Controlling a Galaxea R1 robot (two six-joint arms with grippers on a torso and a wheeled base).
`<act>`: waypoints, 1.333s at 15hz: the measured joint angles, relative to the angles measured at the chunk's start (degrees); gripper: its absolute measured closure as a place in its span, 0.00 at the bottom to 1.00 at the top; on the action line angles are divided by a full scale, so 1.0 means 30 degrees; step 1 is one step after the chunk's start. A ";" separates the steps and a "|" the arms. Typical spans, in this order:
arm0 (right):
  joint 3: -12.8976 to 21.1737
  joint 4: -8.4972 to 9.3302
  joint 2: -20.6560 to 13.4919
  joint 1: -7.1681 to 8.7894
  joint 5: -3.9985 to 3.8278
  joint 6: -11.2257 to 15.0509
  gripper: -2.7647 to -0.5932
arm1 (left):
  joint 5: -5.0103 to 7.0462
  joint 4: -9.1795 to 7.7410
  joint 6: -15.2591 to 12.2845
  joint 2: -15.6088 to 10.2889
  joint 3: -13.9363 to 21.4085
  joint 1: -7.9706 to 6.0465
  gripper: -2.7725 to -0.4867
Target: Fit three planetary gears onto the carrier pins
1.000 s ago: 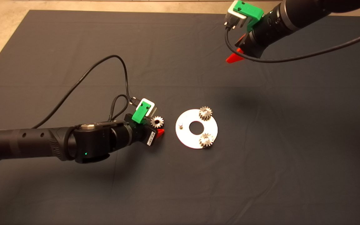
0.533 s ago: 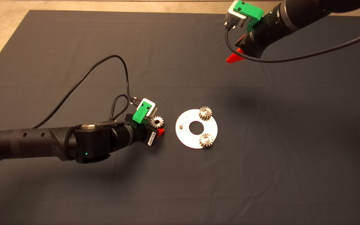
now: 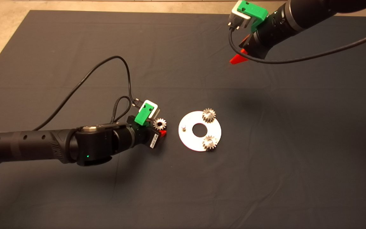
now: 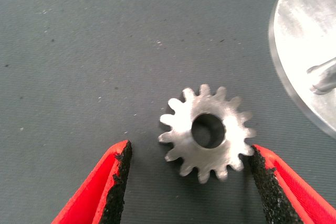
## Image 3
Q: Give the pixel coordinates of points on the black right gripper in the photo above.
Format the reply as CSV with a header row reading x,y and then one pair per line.
x,y
270,31

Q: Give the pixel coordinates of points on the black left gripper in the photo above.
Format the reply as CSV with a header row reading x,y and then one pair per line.
x,y
143,136

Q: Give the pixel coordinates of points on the small steel planetary gear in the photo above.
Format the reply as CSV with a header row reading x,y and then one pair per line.
x,y
160,123
209,115
210,143

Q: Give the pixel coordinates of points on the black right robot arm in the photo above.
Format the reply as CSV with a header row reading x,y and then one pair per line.
x,y
313,11

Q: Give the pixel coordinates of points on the round metal carrier plate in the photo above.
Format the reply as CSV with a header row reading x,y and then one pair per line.
x,y
187,140

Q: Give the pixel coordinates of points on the dark grey table cloth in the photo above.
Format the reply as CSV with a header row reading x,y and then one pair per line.
x,y
202,190

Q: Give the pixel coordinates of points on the silver left camera box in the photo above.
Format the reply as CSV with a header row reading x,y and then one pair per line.
x,y
155,111

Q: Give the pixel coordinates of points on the silver camera box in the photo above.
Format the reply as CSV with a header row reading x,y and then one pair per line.
x,y
238,19
155,111

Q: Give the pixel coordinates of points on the green left camera mount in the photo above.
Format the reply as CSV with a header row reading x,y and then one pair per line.
x,y
143,115

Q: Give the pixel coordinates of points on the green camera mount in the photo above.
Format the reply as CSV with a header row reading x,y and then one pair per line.
x,y
143,115
254,11

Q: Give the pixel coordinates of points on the silver right camera box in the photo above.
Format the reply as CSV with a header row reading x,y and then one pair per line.
x,y
238,19

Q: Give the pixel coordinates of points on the green right camera mount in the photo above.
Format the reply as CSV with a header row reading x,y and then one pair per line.
x,y
254,11

